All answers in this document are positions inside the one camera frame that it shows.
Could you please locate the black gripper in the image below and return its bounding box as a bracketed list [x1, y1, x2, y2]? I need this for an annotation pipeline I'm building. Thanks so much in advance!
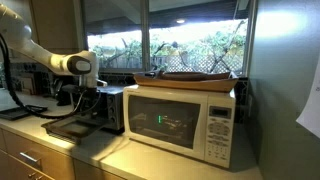
[79, 87, 102, 113]

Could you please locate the silver toaster oven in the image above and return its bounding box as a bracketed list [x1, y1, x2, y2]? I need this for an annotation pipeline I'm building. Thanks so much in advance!
[95, 84, 126, 132]

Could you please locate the white microwave oven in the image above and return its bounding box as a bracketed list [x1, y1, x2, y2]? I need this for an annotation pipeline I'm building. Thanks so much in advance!
[122, 83, 237, 169]

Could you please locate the wooden cutting board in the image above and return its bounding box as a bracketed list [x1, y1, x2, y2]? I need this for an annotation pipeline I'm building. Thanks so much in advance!
[19, 72, 38, 96]

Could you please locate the black flat tray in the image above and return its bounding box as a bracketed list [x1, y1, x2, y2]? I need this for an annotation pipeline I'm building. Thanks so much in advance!
[0, 104, 49, 121]

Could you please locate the wooden drawer front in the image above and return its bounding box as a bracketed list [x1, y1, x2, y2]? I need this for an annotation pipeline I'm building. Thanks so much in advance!
[1, 129, 76, 180]

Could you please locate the dark wooden dish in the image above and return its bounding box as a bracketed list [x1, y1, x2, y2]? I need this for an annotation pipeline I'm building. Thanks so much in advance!
[155, 70, 232, 82]

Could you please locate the wooden serving tray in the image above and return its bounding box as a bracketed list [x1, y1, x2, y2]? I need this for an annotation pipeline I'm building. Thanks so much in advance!
[133, 70, 240, 94]

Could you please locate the grey window frame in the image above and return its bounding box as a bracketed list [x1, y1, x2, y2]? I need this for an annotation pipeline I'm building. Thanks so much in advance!
[79, 0, 258, 77]

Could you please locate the metal drawer handle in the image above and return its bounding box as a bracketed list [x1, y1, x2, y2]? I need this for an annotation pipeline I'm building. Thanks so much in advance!
[18, 151, 43, 165]

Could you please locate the wall calendar paper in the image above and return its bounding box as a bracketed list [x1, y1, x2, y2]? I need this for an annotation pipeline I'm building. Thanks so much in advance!
[295, 52, 320, 140]

